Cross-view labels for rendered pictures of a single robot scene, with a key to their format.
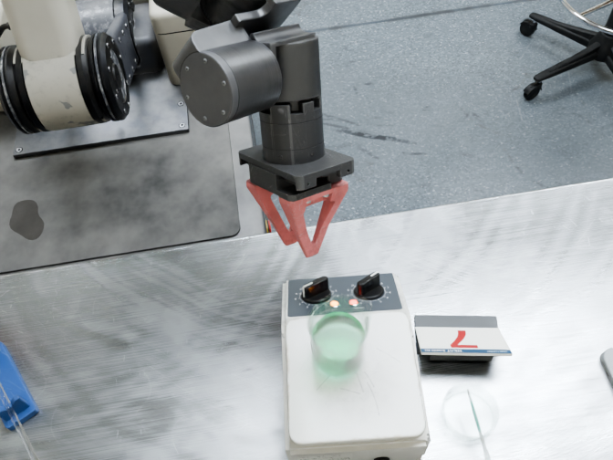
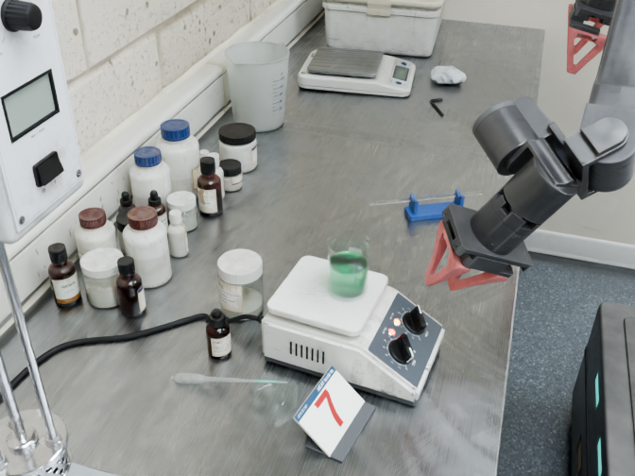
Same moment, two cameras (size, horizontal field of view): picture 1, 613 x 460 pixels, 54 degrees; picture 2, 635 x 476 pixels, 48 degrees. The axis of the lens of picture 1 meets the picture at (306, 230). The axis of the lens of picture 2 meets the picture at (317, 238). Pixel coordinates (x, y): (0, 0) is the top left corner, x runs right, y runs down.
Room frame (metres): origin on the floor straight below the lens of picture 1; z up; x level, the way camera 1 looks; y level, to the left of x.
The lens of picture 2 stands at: (0.42, -0.68, 1.38)
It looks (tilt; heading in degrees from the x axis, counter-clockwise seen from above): 34 degrees down; 110
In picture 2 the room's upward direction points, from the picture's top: 1 degrees clockwise
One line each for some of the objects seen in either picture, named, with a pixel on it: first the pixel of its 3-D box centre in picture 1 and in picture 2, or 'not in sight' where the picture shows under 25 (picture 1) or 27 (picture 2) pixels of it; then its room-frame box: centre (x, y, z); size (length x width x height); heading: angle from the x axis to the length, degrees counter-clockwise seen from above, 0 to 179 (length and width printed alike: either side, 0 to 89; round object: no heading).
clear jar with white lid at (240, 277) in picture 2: not in sight; (241, 285); (0.06, -0.01, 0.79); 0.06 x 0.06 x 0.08
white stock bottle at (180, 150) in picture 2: not in sight; (178, 160); (-0.17, 0.24, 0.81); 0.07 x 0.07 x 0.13
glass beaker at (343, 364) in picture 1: (341, 336); (348, 266); (0.21, -0.02, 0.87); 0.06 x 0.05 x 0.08; 117
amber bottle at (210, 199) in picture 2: not in sight; (209, 186); (-0.10, 0.20, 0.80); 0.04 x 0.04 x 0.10
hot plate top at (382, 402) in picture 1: (351, 375); (329, 293); (0.19, -0.03, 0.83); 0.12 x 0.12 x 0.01; 88
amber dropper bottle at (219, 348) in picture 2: not in sight; (217, 331); (0.07, -0.09, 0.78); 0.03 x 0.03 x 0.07
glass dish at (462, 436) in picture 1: (469, 412); (274, 394); (0.17, -0.14, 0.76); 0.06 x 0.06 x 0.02
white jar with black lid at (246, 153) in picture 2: not in sight; (238, 147); (-0.13, 0.37, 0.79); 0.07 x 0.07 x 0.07
